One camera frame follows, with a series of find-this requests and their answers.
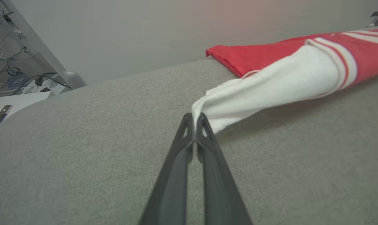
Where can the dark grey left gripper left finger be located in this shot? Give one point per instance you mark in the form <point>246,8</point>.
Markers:
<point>173,175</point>

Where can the grey fabric sofa seat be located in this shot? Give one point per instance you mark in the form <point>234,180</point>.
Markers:
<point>98,140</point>

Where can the red white basketball jersey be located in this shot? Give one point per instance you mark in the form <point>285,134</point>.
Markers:
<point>286,78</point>

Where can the black power plug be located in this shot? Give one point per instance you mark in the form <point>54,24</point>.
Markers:
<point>38,81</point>

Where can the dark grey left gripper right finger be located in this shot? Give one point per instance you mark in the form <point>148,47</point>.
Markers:
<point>217,181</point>

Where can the grey metal frame leg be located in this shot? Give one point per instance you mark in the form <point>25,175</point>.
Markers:
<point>42,47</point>

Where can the white power strip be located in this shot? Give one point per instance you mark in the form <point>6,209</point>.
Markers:
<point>49,86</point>

